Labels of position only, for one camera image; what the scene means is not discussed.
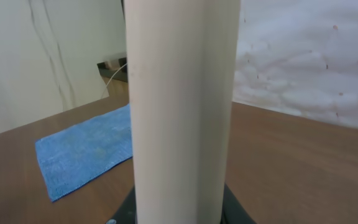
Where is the blue cloth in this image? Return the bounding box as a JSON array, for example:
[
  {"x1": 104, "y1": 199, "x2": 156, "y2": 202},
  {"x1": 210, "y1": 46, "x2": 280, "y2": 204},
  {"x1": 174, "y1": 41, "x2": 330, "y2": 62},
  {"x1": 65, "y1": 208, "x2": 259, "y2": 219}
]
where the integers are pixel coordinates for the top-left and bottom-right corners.
[{"x1": 35, "y1": 103, "x2": 134, "y2": 203}]

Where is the white cable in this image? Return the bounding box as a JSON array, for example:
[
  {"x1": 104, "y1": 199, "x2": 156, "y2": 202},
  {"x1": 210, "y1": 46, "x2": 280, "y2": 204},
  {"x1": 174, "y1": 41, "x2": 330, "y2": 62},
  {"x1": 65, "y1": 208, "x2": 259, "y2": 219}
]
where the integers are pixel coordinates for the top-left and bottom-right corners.
[{"x1": 100, "y1": 62, "x2": 129, "y2": 100}]

